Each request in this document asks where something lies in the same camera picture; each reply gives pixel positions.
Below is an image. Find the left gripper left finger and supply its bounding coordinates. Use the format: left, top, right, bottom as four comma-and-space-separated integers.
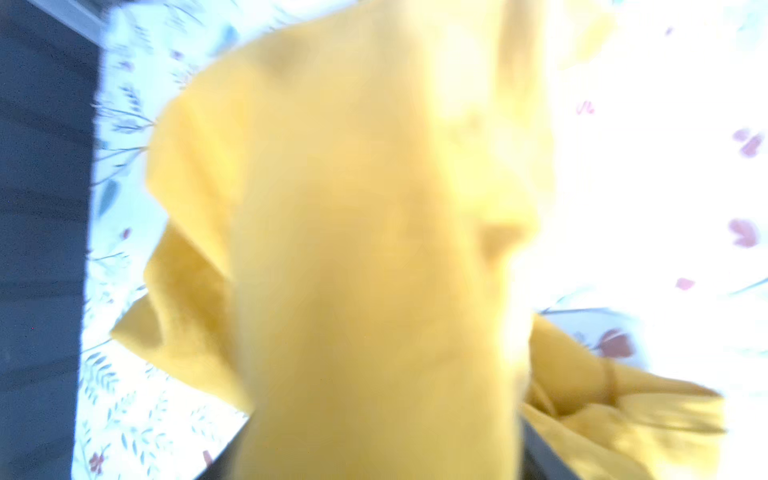
196, 421, 249, 480

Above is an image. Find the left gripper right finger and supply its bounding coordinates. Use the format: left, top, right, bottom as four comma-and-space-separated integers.
521, 419, 579, 480

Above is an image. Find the yellow cloth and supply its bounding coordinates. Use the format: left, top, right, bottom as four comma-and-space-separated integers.
111, 1, 725, 479

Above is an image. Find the floral table mat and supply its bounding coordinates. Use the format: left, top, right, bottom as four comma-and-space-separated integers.
64, 1, 767, 479

